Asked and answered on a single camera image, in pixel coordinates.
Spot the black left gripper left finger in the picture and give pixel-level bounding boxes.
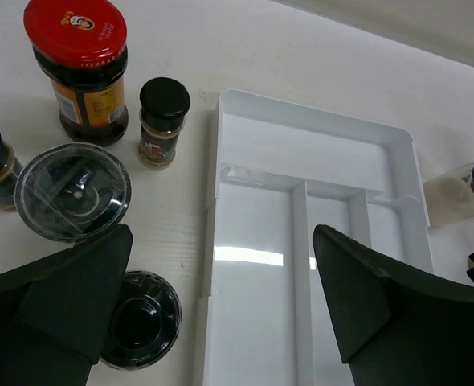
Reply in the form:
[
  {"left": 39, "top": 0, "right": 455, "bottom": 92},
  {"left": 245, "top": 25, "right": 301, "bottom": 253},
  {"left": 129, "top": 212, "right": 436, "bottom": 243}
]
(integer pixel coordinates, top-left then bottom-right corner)
[{"left": 0, "top": 225, "right": 133, "bottom": 385}]

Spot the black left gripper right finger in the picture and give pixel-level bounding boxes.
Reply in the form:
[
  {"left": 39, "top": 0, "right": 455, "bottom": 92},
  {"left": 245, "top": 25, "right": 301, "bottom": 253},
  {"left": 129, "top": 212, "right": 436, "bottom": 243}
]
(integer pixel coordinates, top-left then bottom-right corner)
[{"left": 313, "top": 225, "right": 474, "bottom": 385}]

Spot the white powder black cap bottle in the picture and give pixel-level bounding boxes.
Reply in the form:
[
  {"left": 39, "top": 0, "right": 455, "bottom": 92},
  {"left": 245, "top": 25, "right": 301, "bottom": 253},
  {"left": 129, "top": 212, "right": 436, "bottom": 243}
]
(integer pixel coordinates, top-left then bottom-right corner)
[{"left": 423, "top": 162, "right": 474, "bottom": 228}]

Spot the black knob cap bottle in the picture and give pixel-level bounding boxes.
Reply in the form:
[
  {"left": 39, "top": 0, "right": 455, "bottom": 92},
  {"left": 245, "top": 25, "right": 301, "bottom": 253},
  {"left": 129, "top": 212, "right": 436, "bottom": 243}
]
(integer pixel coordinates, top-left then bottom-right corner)
[{"left": 100, "top": 270, "right": 182, "bottom": 371}]

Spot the clear lid pepper grinder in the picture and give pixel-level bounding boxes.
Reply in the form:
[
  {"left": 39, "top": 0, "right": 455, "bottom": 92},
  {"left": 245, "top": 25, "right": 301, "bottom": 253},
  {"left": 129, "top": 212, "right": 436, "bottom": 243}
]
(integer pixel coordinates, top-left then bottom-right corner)
[{"left": 14, "top": 142, "right": 132, "bottom": 244}]

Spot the white plastic organizer tray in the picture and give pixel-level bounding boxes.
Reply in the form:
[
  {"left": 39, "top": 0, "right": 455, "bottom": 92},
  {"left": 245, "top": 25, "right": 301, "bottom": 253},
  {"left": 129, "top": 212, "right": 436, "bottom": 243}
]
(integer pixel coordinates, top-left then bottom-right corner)
[{"left": 193, "top": 89, "right": 433, "bottom": 385}]

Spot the small black lid spice bottle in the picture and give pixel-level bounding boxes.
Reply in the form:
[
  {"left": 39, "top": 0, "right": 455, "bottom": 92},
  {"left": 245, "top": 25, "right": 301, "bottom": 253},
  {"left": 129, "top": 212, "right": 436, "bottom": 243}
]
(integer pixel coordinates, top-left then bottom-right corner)
[{"left": 138, "top": 77, "right": 190, "bottom": 169}]

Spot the red lid chili sauce jar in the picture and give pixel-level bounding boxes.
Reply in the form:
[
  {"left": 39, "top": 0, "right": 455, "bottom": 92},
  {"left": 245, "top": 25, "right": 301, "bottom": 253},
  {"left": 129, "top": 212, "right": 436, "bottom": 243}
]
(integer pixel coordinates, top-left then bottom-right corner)
[{"left": 23, "top": 0, "right": 129, "bottom": 146}]

